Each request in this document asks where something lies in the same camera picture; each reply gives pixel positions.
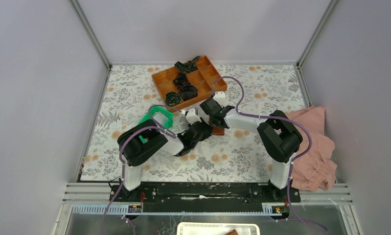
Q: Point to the orange wooden compartment tray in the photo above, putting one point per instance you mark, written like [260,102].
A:
[205,79]

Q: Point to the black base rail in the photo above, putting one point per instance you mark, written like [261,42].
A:
[209,197]

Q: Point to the green plastic card box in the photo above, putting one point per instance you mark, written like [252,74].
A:
[161,115]

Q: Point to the brown leather card holder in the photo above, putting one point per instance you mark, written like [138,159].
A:
[216,131]

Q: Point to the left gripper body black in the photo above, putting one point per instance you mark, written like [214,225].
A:
[204,136]

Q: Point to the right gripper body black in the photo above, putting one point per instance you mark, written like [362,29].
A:
[212,118]

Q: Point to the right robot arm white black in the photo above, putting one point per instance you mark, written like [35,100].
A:
[278,134]

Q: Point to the pink crumpled cloth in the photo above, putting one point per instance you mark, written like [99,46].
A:
[315,169]

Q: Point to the black items in tray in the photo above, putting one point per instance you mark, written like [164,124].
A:
[186,90]

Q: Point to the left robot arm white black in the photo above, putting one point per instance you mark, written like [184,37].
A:
[140,143]

